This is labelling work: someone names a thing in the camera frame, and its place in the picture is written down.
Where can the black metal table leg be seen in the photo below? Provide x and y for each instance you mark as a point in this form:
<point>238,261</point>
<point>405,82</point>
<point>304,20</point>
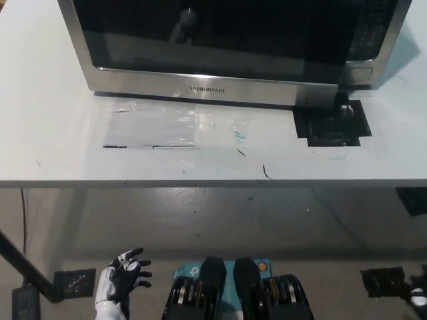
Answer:
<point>30,270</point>

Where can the teal cardboard box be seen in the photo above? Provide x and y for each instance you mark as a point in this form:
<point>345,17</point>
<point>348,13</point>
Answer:
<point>230,290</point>

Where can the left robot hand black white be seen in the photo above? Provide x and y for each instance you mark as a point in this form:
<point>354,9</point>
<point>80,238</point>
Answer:
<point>126,271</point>

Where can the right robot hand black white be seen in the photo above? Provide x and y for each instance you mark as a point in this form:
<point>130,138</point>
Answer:
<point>419,293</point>

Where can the stainless steel microwave body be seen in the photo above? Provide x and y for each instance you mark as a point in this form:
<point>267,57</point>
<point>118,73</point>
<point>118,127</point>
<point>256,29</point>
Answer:
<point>380,40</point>

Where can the clear plastic tape sheet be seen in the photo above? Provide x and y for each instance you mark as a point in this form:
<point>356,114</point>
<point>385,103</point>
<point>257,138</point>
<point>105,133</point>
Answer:
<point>160,128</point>

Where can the small silver-capped knob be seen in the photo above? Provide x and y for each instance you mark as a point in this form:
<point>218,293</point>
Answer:
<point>345,110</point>

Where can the black power adapter brick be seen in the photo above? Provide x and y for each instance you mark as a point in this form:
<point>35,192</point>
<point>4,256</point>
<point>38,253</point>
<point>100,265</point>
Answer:
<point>25,303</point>

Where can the black tape square on floor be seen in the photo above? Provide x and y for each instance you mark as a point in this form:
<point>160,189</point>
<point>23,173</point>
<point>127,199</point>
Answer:
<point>383,281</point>
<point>75,283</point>

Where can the black tape patch on table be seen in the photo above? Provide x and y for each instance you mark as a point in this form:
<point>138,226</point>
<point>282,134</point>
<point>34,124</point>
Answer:
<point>358,128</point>

